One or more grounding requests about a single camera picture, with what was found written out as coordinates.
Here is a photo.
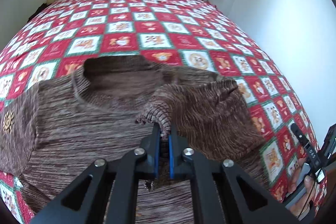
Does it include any brown knitted sweater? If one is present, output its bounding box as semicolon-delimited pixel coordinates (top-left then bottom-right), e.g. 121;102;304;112
1;55;268;223

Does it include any person right hand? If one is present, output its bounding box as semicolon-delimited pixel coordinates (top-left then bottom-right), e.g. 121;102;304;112
287;158;315;218

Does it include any red patchwork bedspread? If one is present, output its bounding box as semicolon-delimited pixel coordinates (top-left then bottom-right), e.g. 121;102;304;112
0;0;329;224

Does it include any black item beside bed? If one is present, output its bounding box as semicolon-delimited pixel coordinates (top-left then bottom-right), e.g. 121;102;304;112
27;3;48;22

